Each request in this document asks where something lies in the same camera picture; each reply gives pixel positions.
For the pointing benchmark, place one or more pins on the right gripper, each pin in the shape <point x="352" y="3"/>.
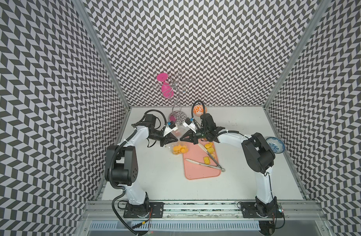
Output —
<point x="193" y="137"/>

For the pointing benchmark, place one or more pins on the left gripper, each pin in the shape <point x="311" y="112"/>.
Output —
<point x="165" y="140"/>

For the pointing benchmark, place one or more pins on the clear resealable bag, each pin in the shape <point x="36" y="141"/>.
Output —
<point x="179" y="147"/>

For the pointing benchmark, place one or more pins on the metal tongs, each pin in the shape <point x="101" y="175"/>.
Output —
<point x="205" y="153"/>

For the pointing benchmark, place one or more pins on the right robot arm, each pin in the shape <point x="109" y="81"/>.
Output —
<point x="259" y="156"/>

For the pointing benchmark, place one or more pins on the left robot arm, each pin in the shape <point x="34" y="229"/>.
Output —
<point x="121" y="165"/>

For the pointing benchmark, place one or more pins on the yellow cat cookie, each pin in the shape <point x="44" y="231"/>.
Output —
<point x="209" y="145"/>

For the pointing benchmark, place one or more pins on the orange patterned small bowl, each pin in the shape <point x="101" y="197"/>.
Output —
<point x="199" y="110"/>

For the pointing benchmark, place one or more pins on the rectangular cracker cookie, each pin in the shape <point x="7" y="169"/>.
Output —
<point x="207" y="160"/>

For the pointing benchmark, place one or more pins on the pink ornament on stand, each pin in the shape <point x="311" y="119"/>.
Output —
<point x="166" y="89"/>

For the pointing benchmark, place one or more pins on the blue white porcelain bowl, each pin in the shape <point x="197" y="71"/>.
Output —
<point x="276" y="145"/>

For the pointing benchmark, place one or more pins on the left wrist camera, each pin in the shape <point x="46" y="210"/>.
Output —
<point x="171" y="126"/>

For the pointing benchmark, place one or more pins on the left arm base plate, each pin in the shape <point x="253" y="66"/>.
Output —
<point x="153" y="209"/>

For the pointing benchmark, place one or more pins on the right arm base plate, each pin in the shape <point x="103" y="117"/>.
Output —
<point x="259" y="210"/>

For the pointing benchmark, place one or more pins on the aluminium front rail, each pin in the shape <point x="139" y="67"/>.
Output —
<point x="211" y="210"/>

